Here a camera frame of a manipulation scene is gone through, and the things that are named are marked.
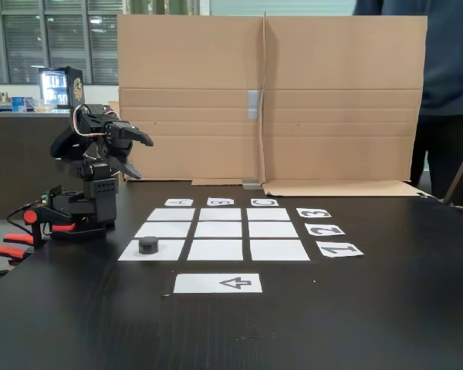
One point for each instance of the blue box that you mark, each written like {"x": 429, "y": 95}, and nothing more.
{"x": 21, "y": 105}

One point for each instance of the paper sheet with arrow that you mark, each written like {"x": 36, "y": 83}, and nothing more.
{"x": 200, "y": 283}

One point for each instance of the paper sheet with number 1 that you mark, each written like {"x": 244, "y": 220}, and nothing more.
{"x": 343, "y": 254}

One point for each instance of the paper sheet with letter C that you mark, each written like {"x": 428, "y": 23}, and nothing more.
{"x": 255, "y": 203}

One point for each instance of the paper sheet with letter A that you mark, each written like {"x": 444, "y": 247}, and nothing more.
{"x": 169, "y": 204}

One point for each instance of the black mini fridge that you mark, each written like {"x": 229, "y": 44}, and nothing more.
{"x": 54, "y": 86}

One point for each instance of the white paper grid square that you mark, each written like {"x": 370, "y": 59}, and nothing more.
{"x": 268, "y": 214}
{"x": 220, "y": 214}
{"x": 273, "y": 229}
{"x": 215, "y": 250}
{"x": 169, "y": 250}
{"x": 171, "y": 214}
{"x": 279, "y": 250}
{"x": 218, "y": 229}
{"x": 163, "y": 230}

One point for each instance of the brown cardboard panel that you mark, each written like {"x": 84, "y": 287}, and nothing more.
{"x": 200, "y": 58}
{"x": 343, "y": 77}

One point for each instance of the black and orange clamp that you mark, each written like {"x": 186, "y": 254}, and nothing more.
{"x": 31, "y": 216}

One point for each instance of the paper sheet with number 2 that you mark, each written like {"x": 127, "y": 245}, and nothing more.
{"x": 324, "y": 233}

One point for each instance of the grey tape strip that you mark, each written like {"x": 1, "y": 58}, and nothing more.
{"x": 254, "y": 104}
{"x": 251, "y": 185}

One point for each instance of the paper sheet with number 3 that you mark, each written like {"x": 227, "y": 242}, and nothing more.
{"x": 303, "y": 216}

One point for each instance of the black round token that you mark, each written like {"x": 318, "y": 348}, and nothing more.
{"x": 147, "y": 246}

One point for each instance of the person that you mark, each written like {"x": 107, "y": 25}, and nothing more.
{"x": 451, "y": 77}

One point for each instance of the dark counter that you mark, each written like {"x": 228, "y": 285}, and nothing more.
{"x": 15, "y": 162}

